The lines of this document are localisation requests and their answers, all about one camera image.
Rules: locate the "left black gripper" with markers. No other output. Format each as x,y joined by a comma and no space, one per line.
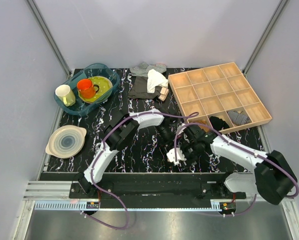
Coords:
168,144

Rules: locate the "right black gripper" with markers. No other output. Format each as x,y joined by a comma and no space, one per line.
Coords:
192,160

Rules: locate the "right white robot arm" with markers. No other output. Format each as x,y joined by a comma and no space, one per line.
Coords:
269,176

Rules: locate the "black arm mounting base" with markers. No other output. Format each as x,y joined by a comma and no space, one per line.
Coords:
154,190

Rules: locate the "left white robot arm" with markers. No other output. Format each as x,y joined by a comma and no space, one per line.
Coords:
118,134

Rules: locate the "rolled tan underwear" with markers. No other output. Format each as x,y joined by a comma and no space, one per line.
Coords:
200,122

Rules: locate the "rolled black underwear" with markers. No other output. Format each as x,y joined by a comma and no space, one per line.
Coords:
218,123

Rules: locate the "rolled striped underwear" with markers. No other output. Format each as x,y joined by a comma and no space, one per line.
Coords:
238,118

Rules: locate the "dark grey garment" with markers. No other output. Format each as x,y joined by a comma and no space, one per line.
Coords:
139,89

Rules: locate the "white cloth garment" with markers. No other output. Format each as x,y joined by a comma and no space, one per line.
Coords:
155,79

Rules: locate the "wooden compartment tray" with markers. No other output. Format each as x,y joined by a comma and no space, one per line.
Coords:
215,90

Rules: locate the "checked grey garment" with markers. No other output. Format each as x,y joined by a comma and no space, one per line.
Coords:
161,68

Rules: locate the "grey striped garment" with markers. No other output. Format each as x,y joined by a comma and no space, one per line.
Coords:
142,69

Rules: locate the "black marble table mat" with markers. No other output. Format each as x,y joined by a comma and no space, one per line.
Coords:
145,152

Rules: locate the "green dotted plate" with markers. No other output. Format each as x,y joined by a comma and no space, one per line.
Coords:
102,87

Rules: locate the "blue transparent plastic basin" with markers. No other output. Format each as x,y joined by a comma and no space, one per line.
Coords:
80,108

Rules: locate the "orange mug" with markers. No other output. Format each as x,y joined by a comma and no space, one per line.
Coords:
87,88

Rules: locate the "beige round lid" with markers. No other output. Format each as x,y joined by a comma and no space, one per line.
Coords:
66,141

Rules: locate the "cream yellow mug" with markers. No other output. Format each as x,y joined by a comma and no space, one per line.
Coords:
66,95

